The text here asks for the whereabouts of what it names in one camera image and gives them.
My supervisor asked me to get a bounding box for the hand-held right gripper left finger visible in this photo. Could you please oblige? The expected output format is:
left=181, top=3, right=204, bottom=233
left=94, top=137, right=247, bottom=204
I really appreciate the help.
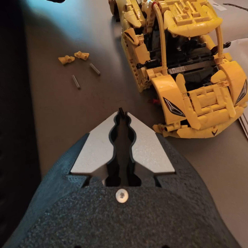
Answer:
left=71, top=112, right=119, bottom=182

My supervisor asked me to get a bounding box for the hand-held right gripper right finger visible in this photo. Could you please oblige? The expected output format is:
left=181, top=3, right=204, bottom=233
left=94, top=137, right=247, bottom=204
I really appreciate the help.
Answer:
left=126, top=112, right=175, bottom=177

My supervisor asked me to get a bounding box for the yellow brick toy car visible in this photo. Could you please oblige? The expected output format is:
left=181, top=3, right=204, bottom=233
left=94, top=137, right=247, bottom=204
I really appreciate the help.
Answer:
left=108, top=0, right=248, bottom=139

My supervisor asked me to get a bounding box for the thin grey axle piece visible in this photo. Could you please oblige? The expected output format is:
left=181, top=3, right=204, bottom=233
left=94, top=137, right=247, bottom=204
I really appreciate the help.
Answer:
left=90, top=63, right=101, bottom=76
left=72, top=75, right=81, bottom=89

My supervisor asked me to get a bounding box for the grey desk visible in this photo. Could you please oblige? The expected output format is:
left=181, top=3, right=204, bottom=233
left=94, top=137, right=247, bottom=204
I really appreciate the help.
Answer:
left=19, top=0, right=248, bottom=246

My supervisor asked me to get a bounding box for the open instruction booklet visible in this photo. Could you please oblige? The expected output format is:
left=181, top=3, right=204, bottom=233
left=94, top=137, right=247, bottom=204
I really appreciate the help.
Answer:
left=210, top=0, right=248, bottom=140

